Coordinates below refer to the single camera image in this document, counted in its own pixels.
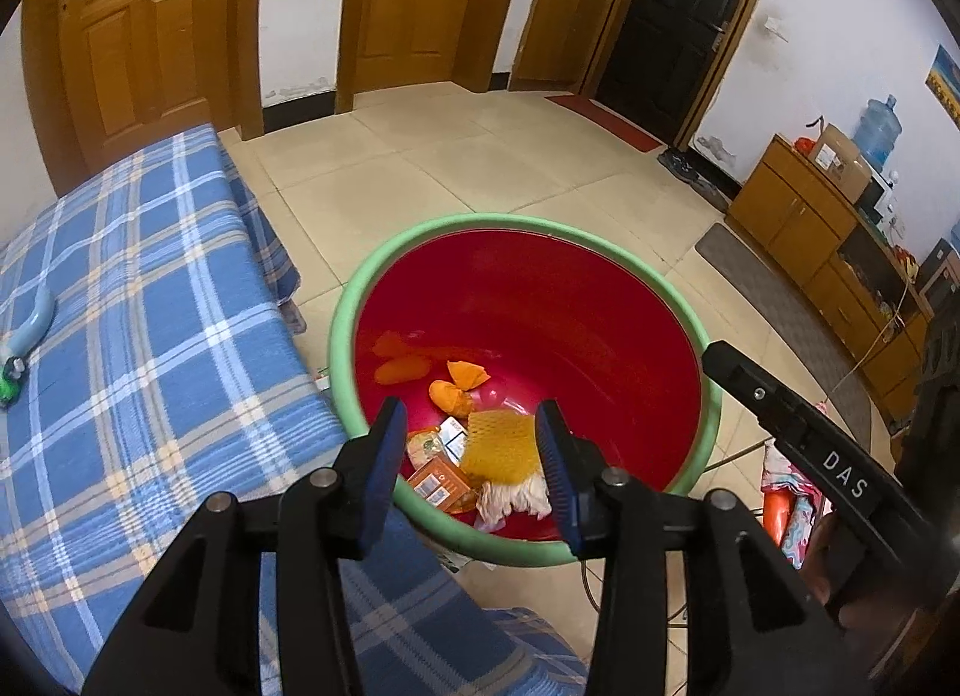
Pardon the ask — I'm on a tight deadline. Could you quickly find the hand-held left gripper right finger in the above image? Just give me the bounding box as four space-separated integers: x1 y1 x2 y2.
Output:
534 400 875 696

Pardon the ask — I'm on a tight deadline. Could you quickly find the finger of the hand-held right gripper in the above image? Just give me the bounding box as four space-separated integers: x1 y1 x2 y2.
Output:
703 340 818 453

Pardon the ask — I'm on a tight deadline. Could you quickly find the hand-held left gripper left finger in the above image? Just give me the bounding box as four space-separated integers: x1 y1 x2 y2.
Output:
81 396 410 696

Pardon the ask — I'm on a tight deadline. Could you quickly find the white tissue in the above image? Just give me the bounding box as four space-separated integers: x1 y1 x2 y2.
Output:
474 475 552 533

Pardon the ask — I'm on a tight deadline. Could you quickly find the orange cardboard box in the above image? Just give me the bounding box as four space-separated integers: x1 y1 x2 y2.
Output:
409 457 481 513

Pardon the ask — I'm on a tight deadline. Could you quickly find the yellow foam net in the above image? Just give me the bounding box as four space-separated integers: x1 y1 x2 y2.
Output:
459 407 545 485

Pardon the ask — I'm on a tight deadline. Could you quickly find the red basin with green rim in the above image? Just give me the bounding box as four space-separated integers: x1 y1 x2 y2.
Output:
328 214 722 568

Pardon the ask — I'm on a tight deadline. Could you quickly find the orange snack packet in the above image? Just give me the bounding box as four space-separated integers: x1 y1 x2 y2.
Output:
405 426 445 464

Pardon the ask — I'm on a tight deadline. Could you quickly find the orange plastic object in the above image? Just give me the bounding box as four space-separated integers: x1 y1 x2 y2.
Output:
763 490 794 539

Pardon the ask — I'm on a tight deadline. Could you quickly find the grey floor mat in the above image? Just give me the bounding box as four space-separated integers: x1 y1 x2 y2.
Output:
695 222 871 457

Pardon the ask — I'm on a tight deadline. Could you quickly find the wooden cabinet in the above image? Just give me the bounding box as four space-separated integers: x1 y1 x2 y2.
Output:
726 133 946 419

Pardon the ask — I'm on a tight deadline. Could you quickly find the black appliance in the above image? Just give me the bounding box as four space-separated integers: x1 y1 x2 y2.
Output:
915 238 960 314

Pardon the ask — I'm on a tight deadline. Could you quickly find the white microwave oven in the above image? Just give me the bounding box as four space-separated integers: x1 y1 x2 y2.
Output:
855 171 897 224

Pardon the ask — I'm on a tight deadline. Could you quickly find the pair of dark shoes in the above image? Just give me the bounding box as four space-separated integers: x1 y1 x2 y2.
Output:
658 148 710 188

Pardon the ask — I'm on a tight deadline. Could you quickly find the blue water bottle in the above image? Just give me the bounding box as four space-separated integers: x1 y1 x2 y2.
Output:
855 94 899 168

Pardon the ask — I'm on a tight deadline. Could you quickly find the blue plaid tablecloth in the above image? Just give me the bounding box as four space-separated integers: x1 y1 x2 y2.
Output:
0 124 590 696

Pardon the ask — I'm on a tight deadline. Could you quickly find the red doormat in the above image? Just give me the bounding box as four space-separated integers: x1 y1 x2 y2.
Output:
545 92 665 153

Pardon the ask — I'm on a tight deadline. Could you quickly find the light blue curved object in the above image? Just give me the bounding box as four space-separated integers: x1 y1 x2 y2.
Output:
0 287 57 359

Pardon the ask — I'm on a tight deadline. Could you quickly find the small green object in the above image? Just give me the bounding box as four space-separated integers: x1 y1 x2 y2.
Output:
0 358 27 408

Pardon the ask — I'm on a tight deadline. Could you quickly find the black entrance door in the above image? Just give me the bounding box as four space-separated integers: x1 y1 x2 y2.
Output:
581 0 785 149

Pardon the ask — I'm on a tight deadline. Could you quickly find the wide wooden door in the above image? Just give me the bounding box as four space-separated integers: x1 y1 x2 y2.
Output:
21 0 267 194

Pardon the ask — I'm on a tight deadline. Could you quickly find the white power cable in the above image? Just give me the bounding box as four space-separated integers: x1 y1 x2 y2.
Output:
832 276 912 397

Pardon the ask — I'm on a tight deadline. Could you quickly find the wall poster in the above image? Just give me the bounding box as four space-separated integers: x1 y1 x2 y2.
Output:
926 43 960 119

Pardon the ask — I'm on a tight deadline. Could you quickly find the wooden wall panel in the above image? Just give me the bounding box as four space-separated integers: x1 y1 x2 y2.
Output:
510 0 610 93

